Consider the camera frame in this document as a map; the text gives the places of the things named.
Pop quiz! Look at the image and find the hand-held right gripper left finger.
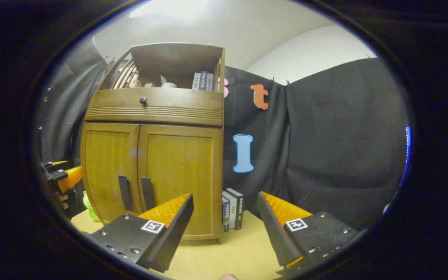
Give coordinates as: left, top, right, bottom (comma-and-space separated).
88, 193, 194, 273

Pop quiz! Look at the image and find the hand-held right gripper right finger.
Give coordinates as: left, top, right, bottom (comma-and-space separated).
257, 191, 361, 277

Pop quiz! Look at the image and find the wooden cabinet door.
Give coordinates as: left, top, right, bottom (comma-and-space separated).
81, 122, 141, 224
136, 124, 223, 238

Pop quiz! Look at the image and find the wooden double-door shoe cabinet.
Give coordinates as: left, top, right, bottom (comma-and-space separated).
80, 43, 226, 245

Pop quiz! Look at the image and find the wooden cabinet drawer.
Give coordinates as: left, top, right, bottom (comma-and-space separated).
85, 87, 224, 127

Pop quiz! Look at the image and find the green frog plush toy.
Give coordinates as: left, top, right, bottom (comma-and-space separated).
83, 191, 102, 223

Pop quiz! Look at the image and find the black spine book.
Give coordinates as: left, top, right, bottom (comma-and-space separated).
226, 188, 244, 231

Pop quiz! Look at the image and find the white spine book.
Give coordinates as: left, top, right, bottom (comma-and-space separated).
223, 191, 237, 230

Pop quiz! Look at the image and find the blue spine book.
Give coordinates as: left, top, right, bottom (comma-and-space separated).
221, 196, 230, 233

